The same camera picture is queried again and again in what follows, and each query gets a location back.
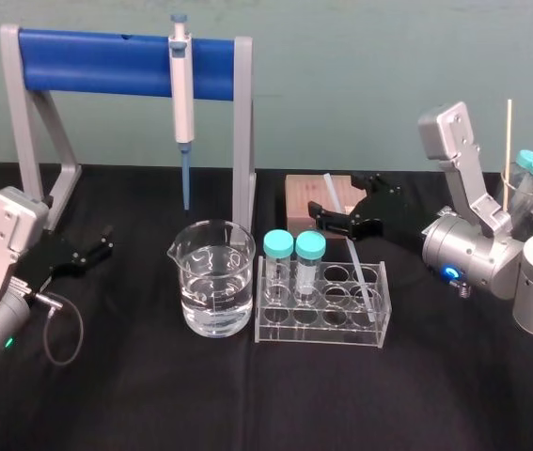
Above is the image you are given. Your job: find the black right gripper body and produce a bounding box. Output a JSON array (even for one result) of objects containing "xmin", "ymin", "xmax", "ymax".
[{"xmin": 347, "ymin": 186, "xmax": 432, "ymax": 246}]

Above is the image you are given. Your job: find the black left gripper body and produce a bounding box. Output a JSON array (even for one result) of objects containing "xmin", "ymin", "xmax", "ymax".
[{"xmin": 13, "ymin": 228, "xmax": 85, "ymax": 296}]

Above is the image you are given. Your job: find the clear glass stirring rod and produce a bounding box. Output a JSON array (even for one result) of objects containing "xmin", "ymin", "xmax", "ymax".
[{"xmin": 323, "ymin": 173, "xmax": 376, "ymax": 326}]

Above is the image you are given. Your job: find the teal capped white-filled tube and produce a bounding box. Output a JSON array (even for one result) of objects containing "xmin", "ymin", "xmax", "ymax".
[{"xmin": 294, "ymin": 230, "xmax": 327, "ymax": 304}]

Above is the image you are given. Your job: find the brown tip box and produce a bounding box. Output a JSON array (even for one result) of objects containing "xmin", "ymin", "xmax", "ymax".
[{"xmin": 284, "ymin": 173, "xmax": 359, "ymax": 237}]

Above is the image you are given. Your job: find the teal capped clear tube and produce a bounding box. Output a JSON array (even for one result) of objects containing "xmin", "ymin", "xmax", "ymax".
[{"xmin": 262, "ymin": 229, "xmax": 295, "ymax": 304}]

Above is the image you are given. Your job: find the blue pipette tip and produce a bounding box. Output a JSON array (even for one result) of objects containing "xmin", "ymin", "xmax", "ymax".
[{"xmin": 179, "ymin": 142, "xmax": 193, "ymax": 212}]

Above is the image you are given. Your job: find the clear acrylic tube rack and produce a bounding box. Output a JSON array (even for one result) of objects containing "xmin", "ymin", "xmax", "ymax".
[{"xmin": 254, "ymin": 256, "xmax": 392, "ymax": 350}]

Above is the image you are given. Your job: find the glass beaker with water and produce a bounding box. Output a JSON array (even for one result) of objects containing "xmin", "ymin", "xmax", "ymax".
[{"xmin": 166, "ymin": 220, "xmax": 257, "ymax": 338}]

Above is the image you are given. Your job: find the thin wooden stick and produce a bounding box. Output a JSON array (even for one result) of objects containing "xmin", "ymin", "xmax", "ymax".
[{"xmin": 502, "ymin": 98, "xmax": 514, "ymax": 213}]

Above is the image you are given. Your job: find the large teal capped tube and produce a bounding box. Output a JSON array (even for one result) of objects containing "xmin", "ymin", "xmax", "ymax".
[{"xmin": 511, "ymin": 148, "xmax": 533, "ymax": 225}]

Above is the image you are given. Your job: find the white pipette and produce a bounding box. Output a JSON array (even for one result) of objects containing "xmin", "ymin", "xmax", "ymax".
[{"xmin": 166, "ymin": 12, "xmax": 196, "ymax": 145}]

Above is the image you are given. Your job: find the grey blue pipette stand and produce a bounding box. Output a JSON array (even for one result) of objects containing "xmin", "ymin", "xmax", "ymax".
[{"xmin": 0, "ymin": 23, "xmax": 258, "ymax": 232}]

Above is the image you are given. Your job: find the black table cloth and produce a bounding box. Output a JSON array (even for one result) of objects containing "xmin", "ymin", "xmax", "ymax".
[{"xmin": 0, "ymin": 161, "xmax": 533, "ymax": 451}]

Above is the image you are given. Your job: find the thin dark gripper cable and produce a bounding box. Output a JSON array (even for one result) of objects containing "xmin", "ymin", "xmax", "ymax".
[{"xmin": 30, "ymin": 289, "xmax": 85, "ymax": 367}]

